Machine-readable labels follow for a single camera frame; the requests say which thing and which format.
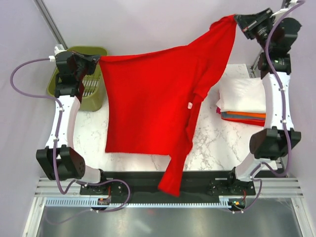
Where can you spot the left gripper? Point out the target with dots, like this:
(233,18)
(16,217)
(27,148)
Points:
(91,61)

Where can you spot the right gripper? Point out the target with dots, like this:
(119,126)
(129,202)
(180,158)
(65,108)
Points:
(249,23)

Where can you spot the red t-shirt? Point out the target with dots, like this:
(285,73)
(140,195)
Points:
(155,98)
(255,122)

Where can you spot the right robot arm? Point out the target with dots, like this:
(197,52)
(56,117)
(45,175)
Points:
(275,32)

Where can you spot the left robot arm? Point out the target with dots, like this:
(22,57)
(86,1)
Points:
(58,159)

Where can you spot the olive green plastic basket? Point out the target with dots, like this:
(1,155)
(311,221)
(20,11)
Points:
(90,90)

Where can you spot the folded white t-shirt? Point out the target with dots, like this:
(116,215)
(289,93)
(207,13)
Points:
(242,95)

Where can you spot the folded pink t-shirt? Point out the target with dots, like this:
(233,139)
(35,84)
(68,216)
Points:
(218,110)

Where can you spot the folded grey t-shirt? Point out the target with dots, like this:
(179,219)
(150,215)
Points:
(227,116)

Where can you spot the folded red t-shirt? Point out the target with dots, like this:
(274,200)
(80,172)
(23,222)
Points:
(255,122)

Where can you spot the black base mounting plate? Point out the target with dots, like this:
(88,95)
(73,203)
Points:
(159,187)

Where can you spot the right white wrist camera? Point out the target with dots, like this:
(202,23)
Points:
(286,6)

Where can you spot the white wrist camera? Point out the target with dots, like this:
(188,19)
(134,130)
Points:
(57,49)
(286,6)

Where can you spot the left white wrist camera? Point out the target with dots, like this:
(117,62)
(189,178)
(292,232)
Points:
(57,49)

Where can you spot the right aluminium frame post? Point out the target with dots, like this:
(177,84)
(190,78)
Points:
(253,69)

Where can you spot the aluminium frame post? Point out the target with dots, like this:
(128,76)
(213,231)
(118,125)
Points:
(253,69)
(50,22)

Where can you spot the left aluminium frame post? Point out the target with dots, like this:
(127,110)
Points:
(50,22)

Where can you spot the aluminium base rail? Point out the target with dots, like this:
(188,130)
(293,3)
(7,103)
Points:
(48,188)

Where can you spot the white slotted cable duct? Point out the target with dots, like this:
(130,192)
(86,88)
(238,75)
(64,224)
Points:
(98,203)

